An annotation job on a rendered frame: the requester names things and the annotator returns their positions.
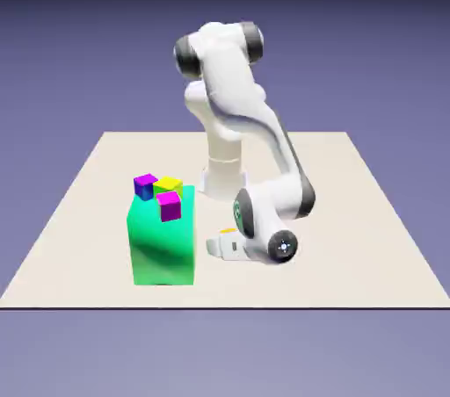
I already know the small blue cube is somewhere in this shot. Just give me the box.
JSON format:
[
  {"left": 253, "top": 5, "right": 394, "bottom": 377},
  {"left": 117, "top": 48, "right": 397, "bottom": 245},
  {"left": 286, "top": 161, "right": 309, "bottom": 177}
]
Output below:
[{"left": 133, "top": 172, "right": 159, "bottom": 202}]

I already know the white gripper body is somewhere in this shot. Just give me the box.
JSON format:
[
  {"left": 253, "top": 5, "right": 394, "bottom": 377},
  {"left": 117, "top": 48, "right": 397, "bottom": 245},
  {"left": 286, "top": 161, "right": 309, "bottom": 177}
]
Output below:
[{"left": 206, "top": 235, "right": 226, "bottom": 258}]

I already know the small magenta cube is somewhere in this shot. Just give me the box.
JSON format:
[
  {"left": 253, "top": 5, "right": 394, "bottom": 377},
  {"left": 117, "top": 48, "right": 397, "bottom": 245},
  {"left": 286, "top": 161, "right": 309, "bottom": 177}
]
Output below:
[{"left": 156, "top": 191, "right": 183, "bottom": 223}]

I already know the large green box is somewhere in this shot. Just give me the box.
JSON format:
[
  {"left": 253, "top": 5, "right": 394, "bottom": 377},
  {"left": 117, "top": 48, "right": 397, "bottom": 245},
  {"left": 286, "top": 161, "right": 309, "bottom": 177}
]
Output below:
[{"left": 126, "top": 184, "right": 196, "bottom": 286}]

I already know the small yellow cube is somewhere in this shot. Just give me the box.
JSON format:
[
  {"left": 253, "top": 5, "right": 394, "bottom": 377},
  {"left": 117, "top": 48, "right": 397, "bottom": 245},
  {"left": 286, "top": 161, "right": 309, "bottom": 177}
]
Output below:
[{"left": 152, "top": 176, "right": 185, "bottom": 202}]

